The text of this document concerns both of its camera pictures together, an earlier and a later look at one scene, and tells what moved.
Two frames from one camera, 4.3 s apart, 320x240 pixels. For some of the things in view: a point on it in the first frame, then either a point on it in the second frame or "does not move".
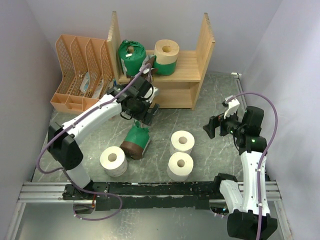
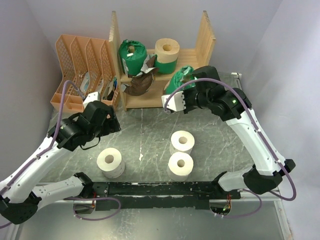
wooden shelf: [180, 90] does not move
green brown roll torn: [136, 141] -> [185, 74]
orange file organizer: [84, 72] does not move
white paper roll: [181, 141] does not move
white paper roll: [180, 166] does not move
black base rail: [196, 195] does not move
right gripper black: [214, 122] -> [188, 107]
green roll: [129, 54] does not move
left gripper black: [146, 117] -> [111, 125]
